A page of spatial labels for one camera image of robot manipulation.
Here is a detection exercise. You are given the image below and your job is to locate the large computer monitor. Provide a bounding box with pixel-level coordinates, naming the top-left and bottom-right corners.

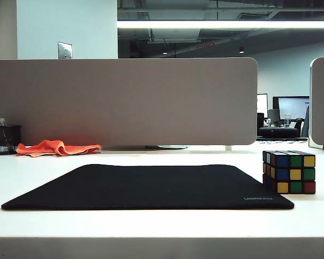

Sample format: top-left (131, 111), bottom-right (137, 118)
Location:
top-left (272, 96), bottom-right (311, 121)

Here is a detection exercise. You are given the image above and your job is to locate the black mouse pad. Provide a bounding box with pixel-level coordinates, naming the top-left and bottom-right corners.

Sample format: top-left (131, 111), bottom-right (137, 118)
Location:
top-left (1, 163), bottom-right (295, 211)

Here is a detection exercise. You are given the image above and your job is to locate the long ceiling light strip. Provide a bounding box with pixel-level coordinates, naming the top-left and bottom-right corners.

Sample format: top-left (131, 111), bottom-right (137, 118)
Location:
top-left (117, 20), bottom-right (324, 29)

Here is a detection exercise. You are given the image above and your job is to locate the multicolour puzzle cube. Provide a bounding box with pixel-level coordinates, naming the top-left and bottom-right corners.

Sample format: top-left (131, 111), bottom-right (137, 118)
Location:
top-left (262, 150), bottom-right (316, 195)

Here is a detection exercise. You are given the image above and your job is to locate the small computer monitor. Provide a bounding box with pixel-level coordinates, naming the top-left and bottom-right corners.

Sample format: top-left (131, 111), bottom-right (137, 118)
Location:
top-left (256, 93), bottom-right (268, 115)

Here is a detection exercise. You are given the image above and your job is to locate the black round ottoman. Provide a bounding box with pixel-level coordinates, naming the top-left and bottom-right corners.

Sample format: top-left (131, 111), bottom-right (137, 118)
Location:
top-left (258, 127), bottom-right (300, 139)

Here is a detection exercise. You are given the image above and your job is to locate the black mesh pen holder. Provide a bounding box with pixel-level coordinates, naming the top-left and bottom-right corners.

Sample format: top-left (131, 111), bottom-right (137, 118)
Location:
top-left (0, 125), bottom-right (22, 155)

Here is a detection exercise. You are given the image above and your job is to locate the orange cloth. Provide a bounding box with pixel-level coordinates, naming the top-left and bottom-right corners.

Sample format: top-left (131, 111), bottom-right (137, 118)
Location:
top-left (16, 139), bottom-right (102, 157)

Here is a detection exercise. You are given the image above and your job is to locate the wide beige desk divider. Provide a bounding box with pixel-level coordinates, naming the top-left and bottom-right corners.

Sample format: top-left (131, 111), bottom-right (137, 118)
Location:
top-left (0, 57), bottom-right (259, 147)

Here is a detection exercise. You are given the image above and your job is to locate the metal wall plate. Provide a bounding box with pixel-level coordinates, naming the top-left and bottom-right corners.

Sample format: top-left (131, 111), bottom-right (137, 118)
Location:
top-left (57, 41), bottom-right (73, 59)

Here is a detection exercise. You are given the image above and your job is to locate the narrow beige desk divider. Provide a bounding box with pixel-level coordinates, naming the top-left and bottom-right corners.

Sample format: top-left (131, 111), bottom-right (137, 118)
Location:
top-left (309, 57), bottom-right (324, 150)

